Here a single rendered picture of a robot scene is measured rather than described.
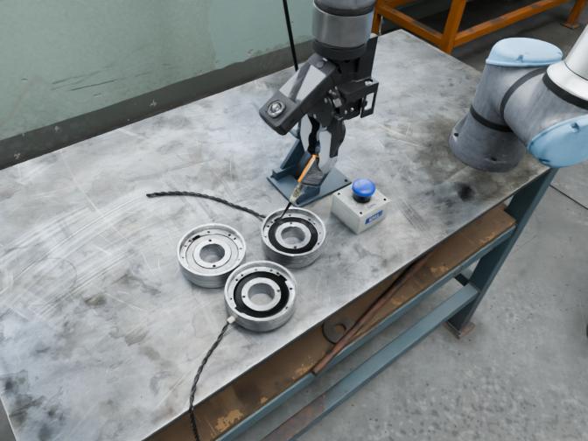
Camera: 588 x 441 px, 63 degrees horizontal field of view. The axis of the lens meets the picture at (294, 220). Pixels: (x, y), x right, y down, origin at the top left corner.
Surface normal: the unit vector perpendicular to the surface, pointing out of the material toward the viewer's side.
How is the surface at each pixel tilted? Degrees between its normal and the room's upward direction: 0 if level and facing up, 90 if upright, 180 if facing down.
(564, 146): 98
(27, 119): 90
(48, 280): 0
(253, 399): 0
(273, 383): 0
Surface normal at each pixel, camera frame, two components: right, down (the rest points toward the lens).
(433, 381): 0.04, -0.68
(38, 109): 0.61, 0.60
